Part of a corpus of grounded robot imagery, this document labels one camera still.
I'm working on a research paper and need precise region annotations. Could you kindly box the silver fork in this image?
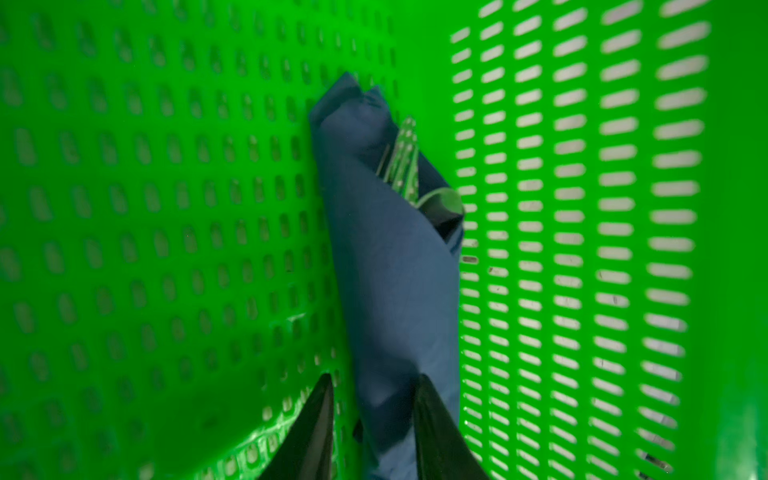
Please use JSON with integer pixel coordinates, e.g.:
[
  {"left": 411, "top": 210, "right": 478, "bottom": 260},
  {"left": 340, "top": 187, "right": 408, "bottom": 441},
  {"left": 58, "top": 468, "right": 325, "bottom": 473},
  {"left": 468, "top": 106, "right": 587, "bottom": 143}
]
[{"left": 376, "top": 116, "right": 419, "bottom": 205}]

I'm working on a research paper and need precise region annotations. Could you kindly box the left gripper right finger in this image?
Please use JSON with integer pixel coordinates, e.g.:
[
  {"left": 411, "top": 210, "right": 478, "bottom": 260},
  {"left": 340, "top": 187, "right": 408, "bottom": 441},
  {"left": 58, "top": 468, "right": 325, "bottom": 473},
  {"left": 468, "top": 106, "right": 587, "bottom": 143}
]
[{"left": 413, "top": 374, "right": 489, "bottom": 480}]

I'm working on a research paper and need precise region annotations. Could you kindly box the green plastic basket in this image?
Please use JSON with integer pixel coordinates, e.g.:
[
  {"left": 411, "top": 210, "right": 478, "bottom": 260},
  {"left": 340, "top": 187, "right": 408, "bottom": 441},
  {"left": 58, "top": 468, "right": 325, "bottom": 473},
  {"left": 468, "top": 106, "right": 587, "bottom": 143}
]
[{"left": 1, "top": 1, "right": 767, "bottom": 479}]

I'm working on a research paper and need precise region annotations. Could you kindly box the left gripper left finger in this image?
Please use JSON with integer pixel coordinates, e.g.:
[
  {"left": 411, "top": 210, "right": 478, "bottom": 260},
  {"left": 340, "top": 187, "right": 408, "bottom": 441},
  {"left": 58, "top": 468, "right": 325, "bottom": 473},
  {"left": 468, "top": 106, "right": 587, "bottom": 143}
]
[{"left": 259, "top": 373, "right": 334, "bottom": 480}]

